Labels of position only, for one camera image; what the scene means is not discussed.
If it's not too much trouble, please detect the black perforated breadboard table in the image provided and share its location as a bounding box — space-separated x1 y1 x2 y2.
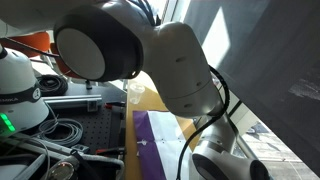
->
37 84 126 154

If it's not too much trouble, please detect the orange chair far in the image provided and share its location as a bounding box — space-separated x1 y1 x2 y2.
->
11 32 50 57

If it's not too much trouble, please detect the red handled clamp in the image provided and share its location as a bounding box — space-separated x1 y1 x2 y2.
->
104 101 126 109

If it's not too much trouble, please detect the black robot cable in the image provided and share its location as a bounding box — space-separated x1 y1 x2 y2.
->
175 65 231 180

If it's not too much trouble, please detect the black coiled cable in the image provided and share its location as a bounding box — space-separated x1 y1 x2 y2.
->
35 74 69 97

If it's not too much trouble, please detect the purple folder with white papers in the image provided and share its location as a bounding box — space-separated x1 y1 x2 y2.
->
133 111 193 180

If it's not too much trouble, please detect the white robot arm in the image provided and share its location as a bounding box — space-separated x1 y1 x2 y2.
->
0 0 270 180

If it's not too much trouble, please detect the aluminium extrusion rail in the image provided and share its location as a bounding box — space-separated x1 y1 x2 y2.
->
43 95 102 112

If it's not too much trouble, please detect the clear plastic cup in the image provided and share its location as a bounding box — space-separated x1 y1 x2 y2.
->
129 83 145 104

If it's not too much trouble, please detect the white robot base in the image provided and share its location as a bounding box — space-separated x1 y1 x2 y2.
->
0 46 49 137

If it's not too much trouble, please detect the orange chair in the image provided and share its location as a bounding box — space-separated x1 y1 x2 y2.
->
11 32 50 57
50 43 80 79

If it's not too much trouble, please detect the grey window roller blind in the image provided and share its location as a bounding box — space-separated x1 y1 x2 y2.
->
184 0 320 176

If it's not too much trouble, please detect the grey coiled cable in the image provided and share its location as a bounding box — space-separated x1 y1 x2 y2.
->
35 117 84 147

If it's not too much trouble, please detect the orange chair near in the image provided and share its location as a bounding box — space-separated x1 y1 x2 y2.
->
50 43 80 79

